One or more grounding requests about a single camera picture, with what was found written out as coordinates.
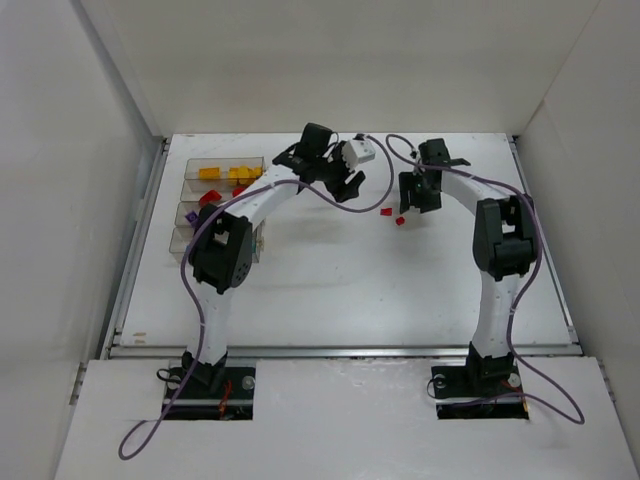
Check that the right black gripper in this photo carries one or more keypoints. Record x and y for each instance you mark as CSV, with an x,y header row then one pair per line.
x,y
415,189

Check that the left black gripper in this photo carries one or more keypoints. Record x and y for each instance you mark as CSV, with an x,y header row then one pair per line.
x,y
338,170

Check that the yellow striped lego brick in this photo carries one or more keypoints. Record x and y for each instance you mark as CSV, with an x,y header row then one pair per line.
x,y
209,173

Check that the red rounded lego brick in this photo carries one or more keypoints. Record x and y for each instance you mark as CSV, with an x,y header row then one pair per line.
x,y
212,196

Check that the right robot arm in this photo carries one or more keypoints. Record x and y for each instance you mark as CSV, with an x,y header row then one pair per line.
x,y
504,248

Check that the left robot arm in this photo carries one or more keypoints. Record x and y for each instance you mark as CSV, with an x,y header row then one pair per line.
x,y
220,255

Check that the clear acrylic bin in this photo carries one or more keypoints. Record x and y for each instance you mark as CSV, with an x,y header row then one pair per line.
x,y
182,209
180,239
223,163
194,189

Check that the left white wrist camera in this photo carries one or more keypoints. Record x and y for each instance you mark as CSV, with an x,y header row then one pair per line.
x,y
357,151

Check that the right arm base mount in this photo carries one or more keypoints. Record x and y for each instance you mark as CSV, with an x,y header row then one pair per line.
x,y
461,396

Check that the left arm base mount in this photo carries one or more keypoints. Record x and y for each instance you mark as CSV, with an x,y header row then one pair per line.
x,y
216,393

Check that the aluminium frame rail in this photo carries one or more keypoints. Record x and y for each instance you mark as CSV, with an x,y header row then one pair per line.
x,y
275,352

